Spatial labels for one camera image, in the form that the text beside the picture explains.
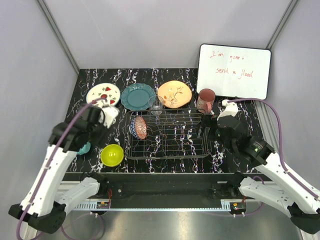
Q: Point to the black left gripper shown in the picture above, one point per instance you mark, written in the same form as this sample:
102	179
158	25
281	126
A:
97	140

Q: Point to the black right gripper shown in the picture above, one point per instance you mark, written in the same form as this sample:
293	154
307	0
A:
206	121

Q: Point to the yellow green bowl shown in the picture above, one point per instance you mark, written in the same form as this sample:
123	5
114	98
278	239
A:
112	155

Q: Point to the white watermelon pattern plate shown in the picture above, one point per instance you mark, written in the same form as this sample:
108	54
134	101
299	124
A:
103	95

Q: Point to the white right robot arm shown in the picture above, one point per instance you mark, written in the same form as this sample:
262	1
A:
295	198

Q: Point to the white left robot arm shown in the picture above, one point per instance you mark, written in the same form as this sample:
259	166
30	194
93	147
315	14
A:
41	209

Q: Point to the teal cat ear headphones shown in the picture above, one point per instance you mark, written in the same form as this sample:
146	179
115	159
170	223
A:
85	149

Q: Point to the pink ceramic mug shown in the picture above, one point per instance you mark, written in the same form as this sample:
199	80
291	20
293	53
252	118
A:
206	98

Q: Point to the orange bird pattern plate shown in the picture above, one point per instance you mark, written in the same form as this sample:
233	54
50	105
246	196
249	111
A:
175	94

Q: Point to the blue red patterned bowl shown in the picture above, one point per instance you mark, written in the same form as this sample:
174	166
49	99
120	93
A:
138	128

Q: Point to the clear drinking glass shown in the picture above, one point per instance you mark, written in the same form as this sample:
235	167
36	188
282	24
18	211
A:
156	104

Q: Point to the teal scalloped plate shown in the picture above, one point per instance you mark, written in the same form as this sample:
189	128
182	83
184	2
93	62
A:
135	97

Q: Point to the white dry erase board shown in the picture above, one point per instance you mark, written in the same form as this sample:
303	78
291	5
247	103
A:
232	71

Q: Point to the left controller board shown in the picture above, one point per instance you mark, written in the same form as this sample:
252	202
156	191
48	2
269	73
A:
103	204

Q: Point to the controller board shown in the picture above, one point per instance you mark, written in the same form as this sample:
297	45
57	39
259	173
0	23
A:
238	206
103	204

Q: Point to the right controller board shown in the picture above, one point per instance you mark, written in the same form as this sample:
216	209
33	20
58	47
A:
238	206

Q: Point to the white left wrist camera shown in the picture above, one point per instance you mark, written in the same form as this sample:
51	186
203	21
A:
108	115

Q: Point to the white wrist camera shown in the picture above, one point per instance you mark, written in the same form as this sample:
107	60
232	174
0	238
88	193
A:
231	109
108	115

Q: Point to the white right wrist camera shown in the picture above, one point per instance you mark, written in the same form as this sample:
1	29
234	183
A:
231	109

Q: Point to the black wire dish rack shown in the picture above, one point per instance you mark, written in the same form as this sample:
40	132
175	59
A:
170	135

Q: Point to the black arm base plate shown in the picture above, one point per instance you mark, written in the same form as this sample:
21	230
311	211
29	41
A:
204	185

